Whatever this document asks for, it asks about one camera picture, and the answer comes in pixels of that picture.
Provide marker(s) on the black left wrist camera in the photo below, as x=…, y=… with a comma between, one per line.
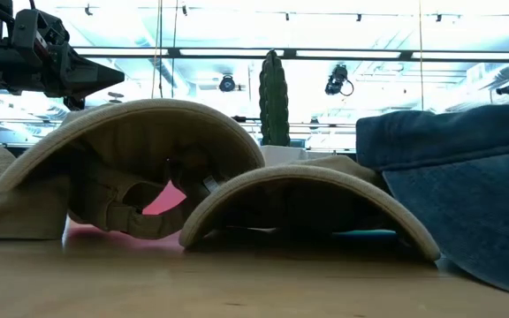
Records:
x=38, y=28

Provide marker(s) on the black round ceiling spotlight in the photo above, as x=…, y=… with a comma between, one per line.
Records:
x=227, y=84

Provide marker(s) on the blue denim hat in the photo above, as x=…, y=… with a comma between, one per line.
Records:
x=458, y=199

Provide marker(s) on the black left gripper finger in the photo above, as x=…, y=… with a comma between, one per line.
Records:
x=95, y=75

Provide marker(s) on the white faceted plant pot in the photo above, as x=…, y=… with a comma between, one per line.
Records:
x=281, y=154

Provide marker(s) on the pink plastic bin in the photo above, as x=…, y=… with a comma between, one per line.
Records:
x=166, y=201

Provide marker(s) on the green cactus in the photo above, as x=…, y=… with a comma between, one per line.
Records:
x=274, y=101

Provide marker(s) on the black overhead light bar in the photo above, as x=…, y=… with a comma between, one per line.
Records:
x=407, y=55

